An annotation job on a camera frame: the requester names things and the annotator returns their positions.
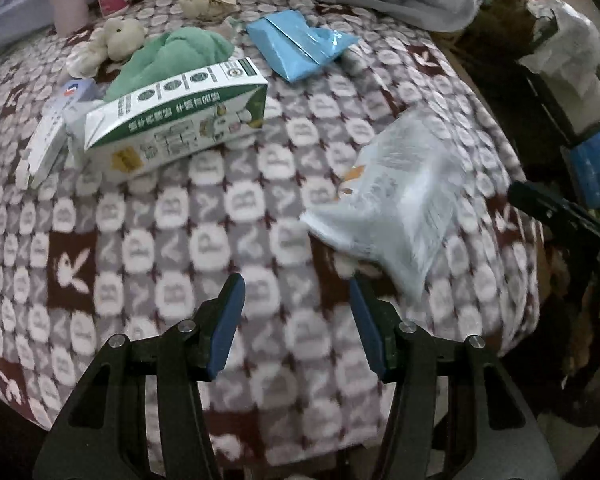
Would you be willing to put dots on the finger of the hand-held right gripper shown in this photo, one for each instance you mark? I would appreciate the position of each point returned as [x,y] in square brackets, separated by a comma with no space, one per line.
[545,202]

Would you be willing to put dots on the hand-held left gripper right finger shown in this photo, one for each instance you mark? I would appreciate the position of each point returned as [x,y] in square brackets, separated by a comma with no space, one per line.
[367,325]

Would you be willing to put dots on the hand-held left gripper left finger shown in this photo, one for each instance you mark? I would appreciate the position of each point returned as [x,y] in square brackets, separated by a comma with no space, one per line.
[227,320]

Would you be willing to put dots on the clear plastic bag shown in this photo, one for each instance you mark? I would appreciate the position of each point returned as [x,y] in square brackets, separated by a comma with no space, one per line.
[405,200]

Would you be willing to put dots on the white plush toy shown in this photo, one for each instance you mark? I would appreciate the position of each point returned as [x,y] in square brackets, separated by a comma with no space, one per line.
[122,37]

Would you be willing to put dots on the paper ball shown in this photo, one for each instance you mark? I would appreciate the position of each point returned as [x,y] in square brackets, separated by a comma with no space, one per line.
[205,5]

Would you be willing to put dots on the printed plush blanket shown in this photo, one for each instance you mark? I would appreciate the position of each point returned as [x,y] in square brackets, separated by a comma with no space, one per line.
[180,240]

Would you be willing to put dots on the white plastic bag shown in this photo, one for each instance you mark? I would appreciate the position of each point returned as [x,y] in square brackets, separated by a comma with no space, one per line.
[565,60]

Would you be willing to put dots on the white green carton box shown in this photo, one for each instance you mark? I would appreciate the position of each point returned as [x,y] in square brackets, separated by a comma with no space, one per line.
[180,115]

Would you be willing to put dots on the small white box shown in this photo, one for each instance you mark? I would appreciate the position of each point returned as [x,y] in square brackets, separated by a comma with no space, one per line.
[45,140]

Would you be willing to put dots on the green fluffy cloth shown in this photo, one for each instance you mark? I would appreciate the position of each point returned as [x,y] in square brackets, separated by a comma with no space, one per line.
[180,50]

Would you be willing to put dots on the blue plastic packet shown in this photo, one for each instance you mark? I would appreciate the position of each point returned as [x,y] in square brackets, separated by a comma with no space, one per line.
[295,45]

